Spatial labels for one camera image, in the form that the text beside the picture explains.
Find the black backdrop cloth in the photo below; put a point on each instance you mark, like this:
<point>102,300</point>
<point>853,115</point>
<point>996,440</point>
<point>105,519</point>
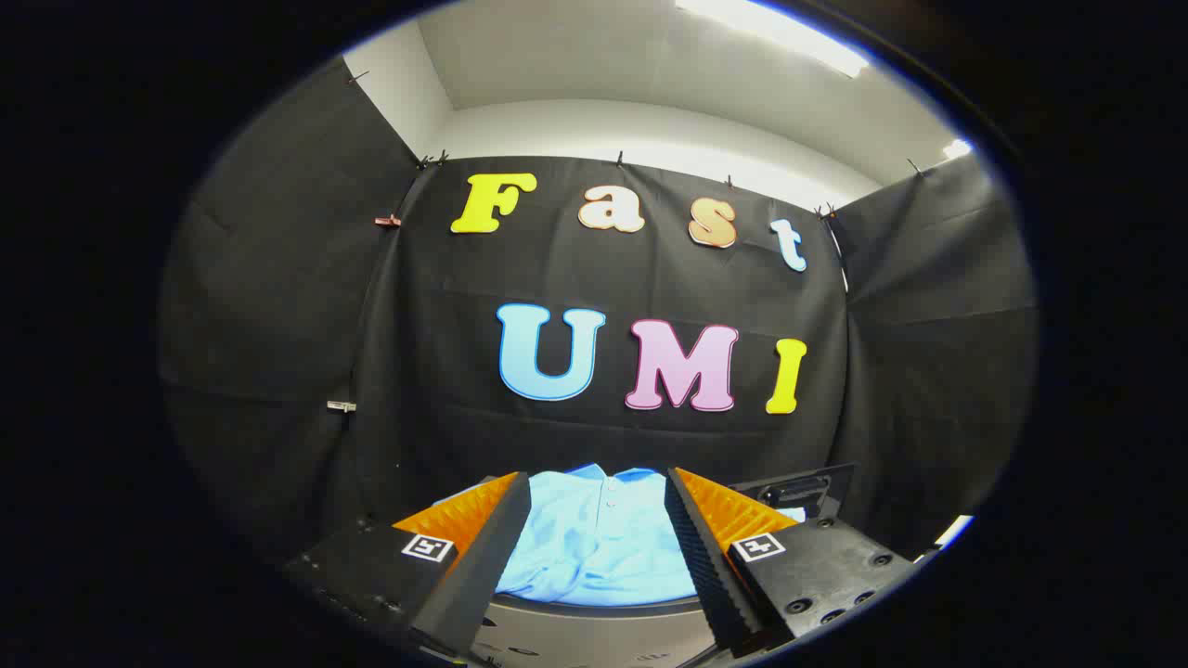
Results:
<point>445,371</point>

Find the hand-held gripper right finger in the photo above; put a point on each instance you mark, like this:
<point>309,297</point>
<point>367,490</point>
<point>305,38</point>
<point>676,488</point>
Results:
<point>705,566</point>

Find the small ceiling light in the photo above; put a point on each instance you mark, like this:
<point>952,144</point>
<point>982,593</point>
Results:
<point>957,148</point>

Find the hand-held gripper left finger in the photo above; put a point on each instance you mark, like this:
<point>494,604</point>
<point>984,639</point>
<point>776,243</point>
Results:
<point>487,557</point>

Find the light blue polo shirt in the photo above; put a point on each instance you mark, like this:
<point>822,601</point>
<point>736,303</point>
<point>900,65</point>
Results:
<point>594,547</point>

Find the copper clip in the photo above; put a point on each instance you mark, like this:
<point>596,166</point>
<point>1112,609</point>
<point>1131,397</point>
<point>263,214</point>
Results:
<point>388,221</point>

